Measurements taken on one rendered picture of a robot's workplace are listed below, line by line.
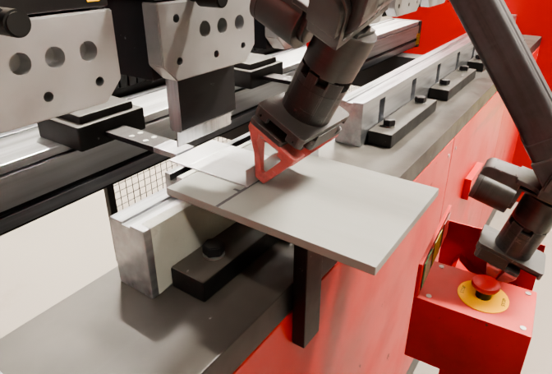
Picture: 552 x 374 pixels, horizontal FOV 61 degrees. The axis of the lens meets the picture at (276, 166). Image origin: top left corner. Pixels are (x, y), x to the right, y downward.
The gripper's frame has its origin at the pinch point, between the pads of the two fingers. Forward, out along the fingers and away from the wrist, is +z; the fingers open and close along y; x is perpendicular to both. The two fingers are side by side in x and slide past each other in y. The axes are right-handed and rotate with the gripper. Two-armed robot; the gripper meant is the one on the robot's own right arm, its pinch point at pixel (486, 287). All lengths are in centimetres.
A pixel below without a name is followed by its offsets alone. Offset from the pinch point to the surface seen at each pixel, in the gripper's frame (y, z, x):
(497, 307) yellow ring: -0.7, -5.5, 11.4
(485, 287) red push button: 2.1, -7.6, 11.3
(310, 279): 21.9, -9.9, 31.0
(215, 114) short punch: 42, -23, 28
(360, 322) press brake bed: 15.6, 15.2, 7.8
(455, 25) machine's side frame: 48, -7, -188
